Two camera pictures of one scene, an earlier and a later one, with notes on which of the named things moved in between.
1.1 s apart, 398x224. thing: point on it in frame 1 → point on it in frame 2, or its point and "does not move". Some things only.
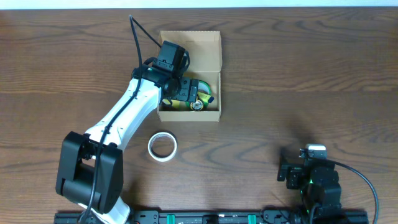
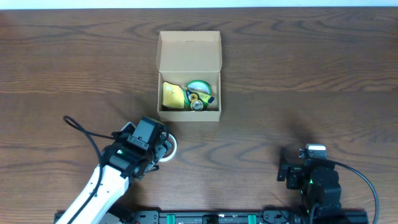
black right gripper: x=294 y=170 does not move
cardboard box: x=203 y=50 does not move
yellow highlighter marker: x=205 y=97 does not move
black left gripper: x=187 y=90 → x=166 y=147
